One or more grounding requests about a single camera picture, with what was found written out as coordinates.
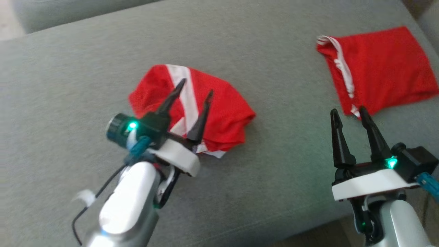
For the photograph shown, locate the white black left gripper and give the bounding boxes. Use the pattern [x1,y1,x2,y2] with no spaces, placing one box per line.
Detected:
[137,79,214,177]

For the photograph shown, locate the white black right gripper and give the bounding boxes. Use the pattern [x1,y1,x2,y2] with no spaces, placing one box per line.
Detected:
[331,106,420,202]

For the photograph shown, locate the red shorts white side stripe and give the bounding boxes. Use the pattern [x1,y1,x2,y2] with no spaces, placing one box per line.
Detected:
[129,64,257,158]

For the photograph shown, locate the large grey sofa chaise cushion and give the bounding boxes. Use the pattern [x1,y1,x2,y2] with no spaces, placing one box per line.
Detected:
[0,0,439,247]

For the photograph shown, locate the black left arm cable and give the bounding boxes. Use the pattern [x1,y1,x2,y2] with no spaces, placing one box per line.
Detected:
[71,136,151,246]

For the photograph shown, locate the teal-plug right arm cable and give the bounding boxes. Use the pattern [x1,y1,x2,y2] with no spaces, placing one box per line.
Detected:
[415,172,439,201]

